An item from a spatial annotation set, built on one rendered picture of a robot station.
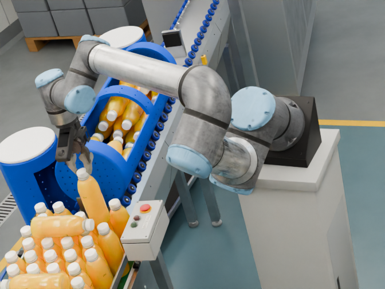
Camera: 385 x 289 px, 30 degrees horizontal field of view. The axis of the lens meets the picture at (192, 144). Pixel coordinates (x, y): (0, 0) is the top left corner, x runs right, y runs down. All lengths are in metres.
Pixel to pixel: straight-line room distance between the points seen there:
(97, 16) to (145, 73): 4.59
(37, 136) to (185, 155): 1.68
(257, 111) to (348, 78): 2.99
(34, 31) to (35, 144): 3.80
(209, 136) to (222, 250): 2.26
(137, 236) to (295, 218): 0.57
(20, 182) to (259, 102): 1.35
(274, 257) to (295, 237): 0.15
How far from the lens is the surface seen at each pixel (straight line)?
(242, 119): 2.28
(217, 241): 3.99
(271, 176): 2.49
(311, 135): 2.51
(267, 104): 2.26
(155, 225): 2.44
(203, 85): 1.73
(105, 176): 2.73
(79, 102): 2.16
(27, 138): 3.33
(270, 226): 2.64
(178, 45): 3.81
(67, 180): 2.81
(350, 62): 5.43
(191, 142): 1.70
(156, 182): 3.04
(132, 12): 6.42
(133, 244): 2.41
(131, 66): 1.97
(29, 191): 3.27
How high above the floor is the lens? 2.55
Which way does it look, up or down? 32 degrees down
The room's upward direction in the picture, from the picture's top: 16 degrees counter-clockwise
